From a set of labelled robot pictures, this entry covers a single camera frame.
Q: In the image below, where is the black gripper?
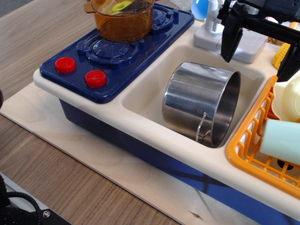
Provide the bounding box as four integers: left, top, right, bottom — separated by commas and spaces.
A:
217, 0, 300, 82

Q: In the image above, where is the pale yellow plastic dish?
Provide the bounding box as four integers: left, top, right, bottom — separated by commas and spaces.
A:
272, 71, 300, 123

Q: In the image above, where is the cream and blue toy sink unit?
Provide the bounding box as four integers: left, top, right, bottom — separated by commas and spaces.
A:
33, 20, 300, 225

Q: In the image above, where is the orange dish rack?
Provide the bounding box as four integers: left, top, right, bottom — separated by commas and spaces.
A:
225, 76, 300, 199

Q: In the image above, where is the red stove knob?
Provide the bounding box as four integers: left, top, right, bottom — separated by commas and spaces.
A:
55, 57, 76, 74
85, 70, 107, 88

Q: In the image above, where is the stainless steel pot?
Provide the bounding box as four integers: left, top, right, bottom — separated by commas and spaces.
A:
162, 62, 241, 148

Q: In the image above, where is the amber transparent plastic pot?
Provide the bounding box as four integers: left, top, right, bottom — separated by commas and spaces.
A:
83, 0, 155, 42

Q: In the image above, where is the left red stove knob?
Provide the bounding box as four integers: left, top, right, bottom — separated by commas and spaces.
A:
55, 57, 76, 74

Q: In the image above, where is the light plywood base board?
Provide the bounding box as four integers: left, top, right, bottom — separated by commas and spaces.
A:
0, 84, 254, 225

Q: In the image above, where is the light green plastic cup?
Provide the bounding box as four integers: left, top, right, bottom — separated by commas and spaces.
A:
260, 119, 300, 165

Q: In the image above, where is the blue balloon-like ball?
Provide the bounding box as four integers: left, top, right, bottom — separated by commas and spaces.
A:
191, 0, 209, 20

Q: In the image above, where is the blue toy stove top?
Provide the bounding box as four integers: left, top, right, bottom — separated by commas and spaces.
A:
39, 4, 195, 104

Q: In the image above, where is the green toy utensil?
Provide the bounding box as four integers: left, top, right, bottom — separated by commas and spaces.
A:
111, 0, 132, 13

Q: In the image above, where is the black cable and bracket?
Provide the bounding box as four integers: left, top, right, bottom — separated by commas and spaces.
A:
0, 173, 71, 225

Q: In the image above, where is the right red stove knob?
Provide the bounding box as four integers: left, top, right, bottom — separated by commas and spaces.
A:
85, 70, 107, 88

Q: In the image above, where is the white toy faucet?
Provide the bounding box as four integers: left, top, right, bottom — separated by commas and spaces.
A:
194, 0, 268, 63

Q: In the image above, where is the yellow toy corn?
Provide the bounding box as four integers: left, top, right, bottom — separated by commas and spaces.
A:
272, 43, 290, 69

